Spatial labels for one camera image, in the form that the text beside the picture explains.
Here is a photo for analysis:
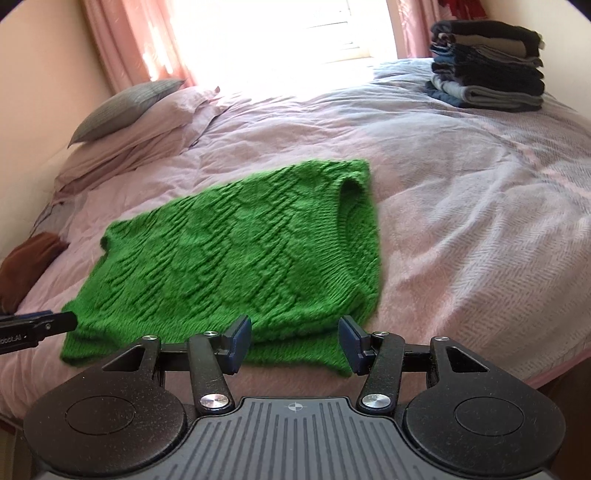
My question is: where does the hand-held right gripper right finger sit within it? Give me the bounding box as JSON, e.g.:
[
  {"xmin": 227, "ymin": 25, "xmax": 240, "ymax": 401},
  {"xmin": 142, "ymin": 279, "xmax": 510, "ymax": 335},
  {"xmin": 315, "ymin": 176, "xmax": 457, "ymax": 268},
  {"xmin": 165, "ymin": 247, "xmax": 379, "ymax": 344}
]
[{"xmin": 337, "ymin": 315, "xmax": 491, "ymax": 415}]

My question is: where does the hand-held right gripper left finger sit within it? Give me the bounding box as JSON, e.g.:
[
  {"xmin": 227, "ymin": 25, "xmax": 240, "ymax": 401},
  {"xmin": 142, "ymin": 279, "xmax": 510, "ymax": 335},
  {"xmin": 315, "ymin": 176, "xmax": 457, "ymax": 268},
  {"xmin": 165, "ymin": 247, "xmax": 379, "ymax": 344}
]
[{"xmin": 102, "ymin": 315, "xmax": 253, "ymax": 415}]

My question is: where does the green knitted sweater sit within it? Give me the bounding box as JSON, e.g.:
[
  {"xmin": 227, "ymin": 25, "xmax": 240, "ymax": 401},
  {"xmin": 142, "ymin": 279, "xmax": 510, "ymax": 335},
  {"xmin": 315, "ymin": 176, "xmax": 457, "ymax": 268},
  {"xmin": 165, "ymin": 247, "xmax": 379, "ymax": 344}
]
[{"xmin": 60, "ymin": 158, "xmax": 384, "ymax": 378}]

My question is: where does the brown folded garment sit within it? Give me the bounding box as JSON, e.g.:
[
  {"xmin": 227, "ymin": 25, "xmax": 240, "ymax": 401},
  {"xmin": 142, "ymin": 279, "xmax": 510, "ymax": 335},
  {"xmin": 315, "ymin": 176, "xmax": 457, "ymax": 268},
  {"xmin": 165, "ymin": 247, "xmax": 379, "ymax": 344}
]
[{"xmin": 0, "ymin": 232, "xmax": 70, "ymax": 313}]

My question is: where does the bed with pink-grey blanket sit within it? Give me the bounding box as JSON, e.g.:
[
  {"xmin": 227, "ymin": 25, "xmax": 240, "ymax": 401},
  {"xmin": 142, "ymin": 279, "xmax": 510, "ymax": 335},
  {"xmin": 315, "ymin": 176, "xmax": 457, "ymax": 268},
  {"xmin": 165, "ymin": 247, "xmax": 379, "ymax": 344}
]
[{"xmin": 0, "ymin": 58, "xmax": 591, "ymax": 418}]

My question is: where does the grey checkered pillow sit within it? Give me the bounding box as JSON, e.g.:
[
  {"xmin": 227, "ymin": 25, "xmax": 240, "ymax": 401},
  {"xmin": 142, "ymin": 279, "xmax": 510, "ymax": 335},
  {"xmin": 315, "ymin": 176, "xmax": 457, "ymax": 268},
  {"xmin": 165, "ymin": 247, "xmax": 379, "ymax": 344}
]
[{"xmin": 68, "ymin": 78, "xmax": 187, "ymax": 148}]

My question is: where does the pink pillow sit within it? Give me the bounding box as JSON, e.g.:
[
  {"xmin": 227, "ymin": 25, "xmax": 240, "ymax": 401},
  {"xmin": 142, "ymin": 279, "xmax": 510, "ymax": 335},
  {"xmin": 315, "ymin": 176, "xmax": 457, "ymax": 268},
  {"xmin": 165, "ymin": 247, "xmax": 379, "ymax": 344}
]
[{"xmin": 58, "ymin": 87, "xmax": 222, "ymax": 185}]

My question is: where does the pink curtain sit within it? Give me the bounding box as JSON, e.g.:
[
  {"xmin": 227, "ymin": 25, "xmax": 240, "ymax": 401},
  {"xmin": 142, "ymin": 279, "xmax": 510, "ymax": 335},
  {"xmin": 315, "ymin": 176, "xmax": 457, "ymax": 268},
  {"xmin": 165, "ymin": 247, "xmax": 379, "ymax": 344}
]
[
  {"xmin": 388, "ymin": 0, "xmax": 444, "ymax": 61},
  {"xmin": 81, "ymin": 0, "xmax": 199, "ymax": 90}
]

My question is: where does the stack of folded clothes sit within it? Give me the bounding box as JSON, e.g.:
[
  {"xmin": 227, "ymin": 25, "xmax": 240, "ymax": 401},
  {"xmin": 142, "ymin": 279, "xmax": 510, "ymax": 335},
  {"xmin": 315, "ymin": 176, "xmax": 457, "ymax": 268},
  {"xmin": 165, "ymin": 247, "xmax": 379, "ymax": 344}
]
[{"xmin": 422, "ymin": 19, "xmax": 546, "ymax": 112}]

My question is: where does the bright window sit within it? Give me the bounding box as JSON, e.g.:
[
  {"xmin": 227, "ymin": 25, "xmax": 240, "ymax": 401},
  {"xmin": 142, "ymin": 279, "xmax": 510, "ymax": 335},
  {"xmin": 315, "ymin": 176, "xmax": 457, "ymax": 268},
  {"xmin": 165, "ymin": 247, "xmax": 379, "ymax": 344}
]
[{"xmin": 171, "ymin": 0, "xmax": 402, "ymax": 88}]

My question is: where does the red cloth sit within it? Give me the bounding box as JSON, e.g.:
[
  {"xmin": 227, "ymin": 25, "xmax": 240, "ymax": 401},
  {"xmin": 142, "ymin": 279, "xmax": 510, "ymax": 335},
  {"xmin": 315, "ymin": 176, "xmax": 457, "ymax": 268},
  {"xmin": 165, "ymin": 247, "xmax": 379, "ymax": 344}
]
[{"xmin": 436, "ymin": 0, "xmax": 483, "ymax": 21}]

